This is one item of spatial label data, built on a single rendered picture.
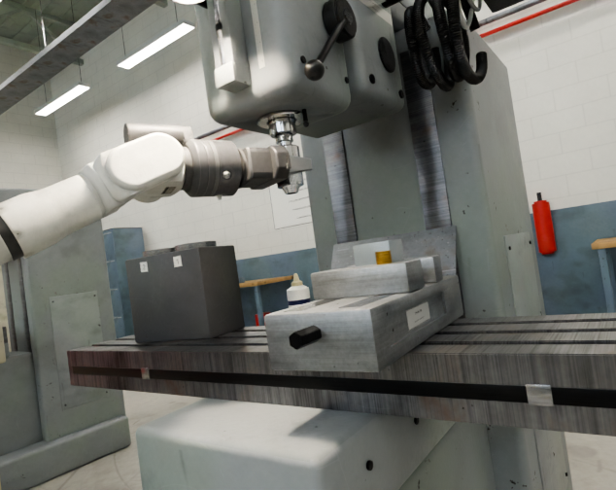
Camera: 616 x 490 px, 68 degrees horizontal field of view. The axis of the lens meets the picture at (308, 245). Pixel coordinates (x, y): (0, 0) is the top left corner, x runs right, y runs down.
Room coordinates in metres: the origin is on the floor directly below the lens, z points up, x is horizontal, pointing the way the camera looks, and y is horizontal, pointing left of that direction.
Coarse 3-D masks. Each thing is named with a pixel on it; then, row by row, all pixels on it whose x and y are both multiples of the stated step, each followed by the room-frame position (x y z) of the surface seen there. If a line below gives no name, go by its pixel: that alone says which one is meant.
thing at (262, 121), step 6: (264, 114) 0.75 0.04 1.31; (270, 114) 0.75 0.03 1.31; (276, 114) 0.75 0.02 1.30; (282, 114) 0.75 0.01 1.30; (288, 114) 0.75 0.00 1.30; (294, 114) 0.76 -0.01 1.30; (300, 114) 0.76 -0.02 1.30; (258, 120) 0.77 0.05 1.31; (264, 120) 0.77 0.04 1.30; (300, 120) 0.79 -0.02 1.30; (264, 126) 0.80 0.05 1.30
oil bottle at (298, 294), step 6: (294, 276) 0.80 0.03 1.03; (294, 282) 0.80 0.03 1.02; (300, 282) 0.80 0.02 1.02; (294, 288) 0.79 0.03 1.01; (300, 288) 0.79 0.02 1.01; (306, 288) 0.79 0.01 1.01; (288, 294) 0.80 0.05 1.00; (294, 294) 0.79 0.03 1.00; (300, 294) 0.79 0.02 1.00; (306, 294) 0.79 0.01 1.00; (288, 300) 0.80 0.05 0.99; (294, 300) 0.79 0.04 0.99; (300, 300) 0.79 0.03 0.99; (306, 300) 0.79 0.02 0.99
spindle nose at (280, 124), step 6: (270, 120) 0.77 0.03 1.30; (276, 120) 0.77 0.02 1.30; (282, 120) 0.76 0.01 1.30; (288, 120) 0.77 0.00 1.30; (294, 120) 0.78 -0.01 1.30; (270, 126) 0.78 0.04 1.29; (276, 126) 0.77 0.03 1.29; (282, 126) 0.77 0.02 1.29; (288, 126) 0.77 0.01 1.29; (294, 126) 0.78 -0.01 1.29; (270, 132) 0.78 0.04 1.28; (276, 132) 0.77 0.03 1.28; (282, 132) 0.77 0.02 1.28; (294, 132) 0.78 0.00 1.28
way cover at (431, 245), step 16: (368, 240) 1.12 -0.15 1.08; (384, 240) 1.09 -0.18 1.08; (416, 240) 1.04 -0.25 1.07; (432, 240) 1.01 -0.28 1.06; (448, 240) 0.99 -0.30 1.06; (336, 256) 1.16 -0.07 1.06; (352, 256) 1.13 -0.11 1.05; (416, 256) 1.02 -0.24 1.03; (448, 256) 0.98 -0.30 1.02; (448, 272) 0.96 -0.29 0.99
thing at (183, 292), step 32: (160, 256) 0.97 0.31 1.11; (192, 256) 0.92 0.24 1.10; (224, 256) 0.99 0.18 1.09; (128, 288) 1.02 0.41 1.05; (160, 288) 0.97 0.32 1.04; (192, 288) 0.93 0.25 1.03; (224, 288) 0.97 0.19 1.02; (160, 320) 0.98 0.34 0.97; (192, 320) 0.94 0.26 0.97; (224, 320) 0.96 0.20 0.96
